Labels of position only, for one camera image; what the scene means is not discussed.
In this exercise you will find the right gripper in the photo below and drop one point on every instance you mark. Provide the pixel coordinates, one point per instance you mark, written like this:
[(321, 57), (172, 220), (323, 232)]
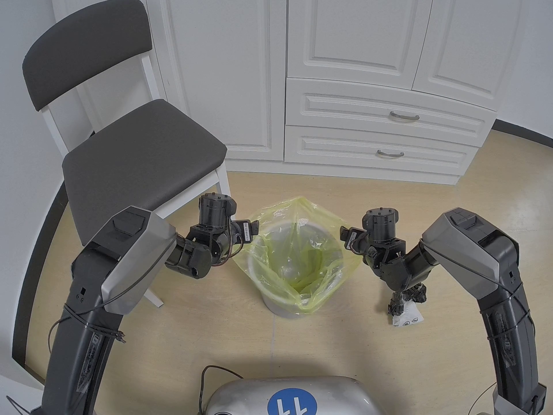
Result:
[(355, 245)]

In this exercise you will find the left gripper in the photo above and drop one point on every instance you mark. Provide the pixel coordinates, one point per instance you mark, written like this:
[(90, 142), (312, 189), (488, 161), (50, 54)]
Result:
[(242, 234)]

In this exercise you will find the yellow plastic bag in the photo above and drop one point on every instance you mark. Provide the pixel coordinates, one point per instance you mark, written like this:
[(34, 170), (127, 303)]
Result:
[(311, 266)]

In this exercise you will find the black plastic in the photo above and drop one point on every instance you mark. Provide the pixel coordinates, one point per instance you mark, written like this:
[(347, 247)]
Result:
[(417, 294)]

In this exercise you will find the white printed wrapper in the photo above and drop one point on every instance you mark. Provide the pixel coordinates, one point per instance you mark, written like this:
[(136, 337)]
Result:
[(408, 318)]

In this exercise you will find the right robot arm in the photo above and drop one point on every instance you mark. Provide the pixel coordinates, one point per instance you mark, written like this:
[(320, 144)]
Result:
[(471, 249)]

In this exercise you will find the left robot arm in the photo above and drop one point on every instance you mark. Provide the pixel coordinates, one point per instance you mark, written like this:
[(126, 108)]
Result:
[(129, 249)]

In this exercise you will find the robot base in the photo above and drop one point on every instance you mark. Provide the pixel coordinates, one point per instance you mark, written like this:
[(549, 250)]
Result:
[(293, 398)]

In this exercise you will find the pale grey trash bin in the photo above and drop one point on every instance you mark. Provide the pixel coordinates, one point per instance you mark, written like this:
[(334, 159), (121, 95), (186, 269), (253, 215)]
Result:
[(281, 309)]

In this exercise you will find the white chair with grey cushions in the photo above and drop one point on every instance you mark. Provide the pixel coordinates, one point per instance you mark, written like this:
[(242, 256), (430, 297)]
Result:
[(142, 154)]

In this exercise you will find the white wardrobe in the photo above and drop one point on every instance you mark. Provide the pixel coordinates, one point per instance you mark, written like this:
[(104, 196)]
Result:
[(345, 37)]

